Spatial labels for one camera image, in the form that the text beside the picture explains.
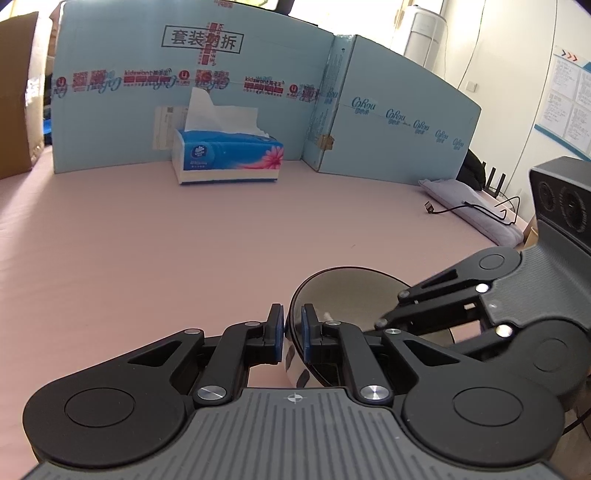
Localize large brown cardboard box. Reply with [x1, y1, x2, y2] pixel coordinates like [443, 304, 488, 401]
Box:
[0, 11, 54, 181]

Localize blue bordered wall poster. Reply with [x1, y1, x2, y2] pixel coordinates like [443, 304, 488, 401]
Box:
[534, 45, 591, 162]

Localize light blue cardboard script logos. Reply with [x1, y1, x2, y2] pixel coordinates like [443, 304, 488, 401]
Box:
[302, 33, 482, 188]

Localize light blue cardboard red tape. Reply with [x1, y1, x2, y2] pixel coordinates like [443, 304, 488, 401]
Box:
[48, 0, 342, 175]

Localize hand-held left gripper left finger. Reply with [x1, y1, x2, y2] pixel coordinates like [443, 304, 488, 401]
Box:
[119, 304, 285, 408]

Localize blue floral tissue box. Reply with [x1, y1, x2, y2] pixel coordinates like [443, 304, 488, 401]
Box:
[172, 87, 283, 185]

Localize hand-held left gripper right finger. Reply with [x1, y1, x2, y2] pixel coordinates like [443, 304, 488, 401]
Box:
[302, 304, 467, 408]

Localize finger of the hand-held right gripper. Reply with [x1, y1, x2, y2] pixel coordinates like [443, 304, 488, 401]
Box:
[375, 304, 514, 356]
[398, 255, 491, 309]

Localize white standing air conditioner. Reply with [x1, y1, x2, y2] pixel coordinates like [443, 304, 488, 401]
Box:
[404, 6, 451, 79]

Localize black cable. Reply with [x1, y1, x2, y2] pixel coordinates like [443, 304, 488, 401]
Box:
[425, 196, 522, 228]

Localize black bag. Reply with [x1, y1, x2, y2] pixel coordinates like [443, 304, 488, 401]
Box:
[456, 148, 485, 190]

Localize dark metal bowl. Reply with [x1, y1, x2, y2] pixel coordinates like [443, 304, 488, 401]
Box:
[285, 264, 458, 389]

